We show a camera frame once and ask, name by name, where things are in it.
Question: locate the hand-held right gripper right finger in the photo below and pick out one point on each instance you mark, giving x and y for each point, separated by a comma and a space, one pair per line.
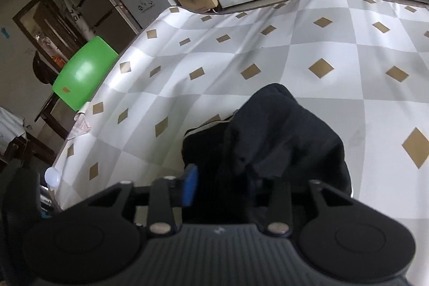
280, 205

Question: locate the crumpled printed paper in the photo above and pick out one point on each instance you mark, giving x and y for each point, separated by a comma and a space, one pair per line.
79, 125

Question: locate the grey white checkered tablecloth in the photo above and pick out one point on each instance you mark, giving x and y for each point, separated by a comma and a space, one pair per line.
234, 71

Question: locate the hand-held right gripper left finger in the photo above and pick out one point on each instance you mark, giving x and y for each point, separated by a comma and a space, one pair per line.
190, 185

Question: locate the black t-shirt with red print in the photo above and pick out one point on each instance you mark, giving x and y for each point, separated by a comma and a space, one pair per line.
285, 138

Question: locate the dark wooden chair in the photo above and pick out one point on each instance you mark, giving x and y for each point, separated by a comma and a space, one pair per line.
50, 105

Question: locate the dark wooden door frame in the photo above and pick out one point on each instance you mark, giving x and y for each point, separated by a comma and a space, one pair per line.
37, 24

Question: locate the green cylinder object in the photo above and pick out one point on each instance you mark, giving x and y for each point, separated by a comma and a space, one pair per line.
85, 71

